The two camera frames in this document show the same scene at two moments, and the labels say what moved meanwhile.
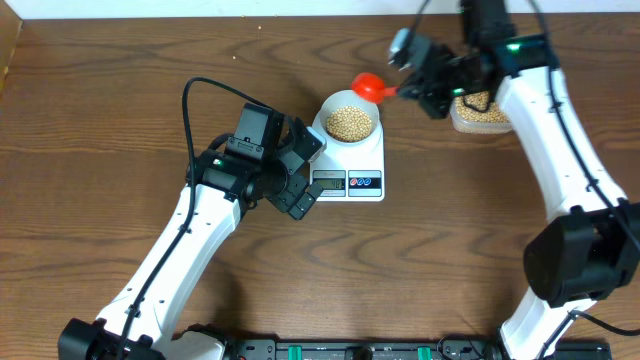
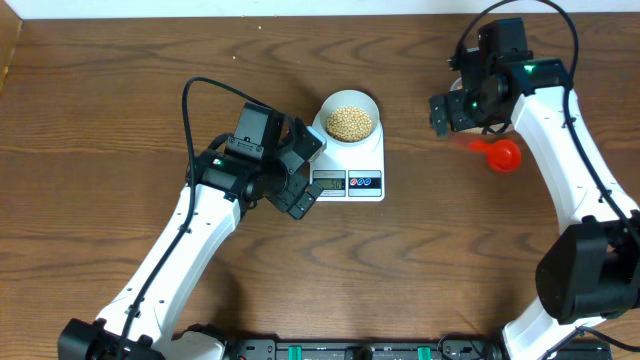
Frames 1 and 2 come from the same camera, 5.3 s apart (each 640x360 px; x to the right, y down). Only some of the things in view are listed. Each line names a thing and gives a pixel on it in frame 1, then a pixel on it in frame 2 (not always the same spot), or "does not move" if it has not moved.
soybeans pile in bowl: x=348 y=124 does not move
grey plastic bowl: x=348 y=119 does not move
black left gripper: x=284 y=200 does not move
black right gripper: x=427 y=92 to x=454 y=101
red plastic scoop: x=370 y=87 to x=503 y=155
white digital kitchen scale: x=349 y=173 does not move
